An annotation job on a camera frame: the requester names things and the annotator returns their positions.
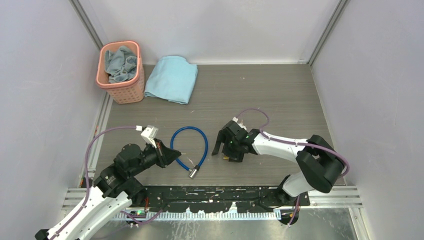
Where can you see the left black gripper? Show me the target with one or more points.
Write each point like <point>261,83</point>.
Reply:
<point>165,155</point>

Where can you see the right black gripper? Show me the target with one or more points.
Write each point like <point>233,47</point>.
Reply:
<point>237,156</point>

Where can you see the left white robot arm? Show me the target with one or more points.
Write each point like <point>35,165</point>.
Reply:
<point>115,189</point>

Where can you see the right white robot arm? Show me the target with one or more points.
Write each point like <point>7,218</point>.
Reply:
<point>320,166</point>

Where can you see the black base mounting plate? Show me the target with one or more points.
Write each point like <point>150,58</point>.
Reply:
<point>217,198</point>

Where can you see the folded light blue towel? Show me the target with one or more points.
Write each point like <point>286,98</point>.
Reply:
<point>173,79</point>

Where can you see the pink plastic laundry basket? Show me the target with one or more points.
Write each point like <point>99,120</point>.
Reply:
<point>125,92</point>

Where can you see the grey-blue cloth in basket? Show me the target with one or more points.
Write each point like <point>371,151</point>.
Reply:
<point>120,65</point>

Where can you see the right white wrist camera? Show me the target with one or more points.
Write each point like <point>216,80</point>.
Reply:
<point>239,122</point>

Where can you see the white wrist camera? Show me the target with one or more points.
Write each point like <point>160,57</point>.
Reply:
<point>239,122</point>
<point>148,134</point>

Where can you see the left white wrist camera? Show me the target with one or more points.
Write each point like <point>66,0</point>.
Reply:
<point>148,134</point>

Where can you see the white slotted cable duct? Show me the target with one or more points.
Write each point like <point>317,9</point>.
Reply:
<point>218,216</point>

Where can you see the aluminium frame rail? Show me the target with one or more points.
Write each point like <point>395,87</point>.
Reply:
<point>341,197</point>

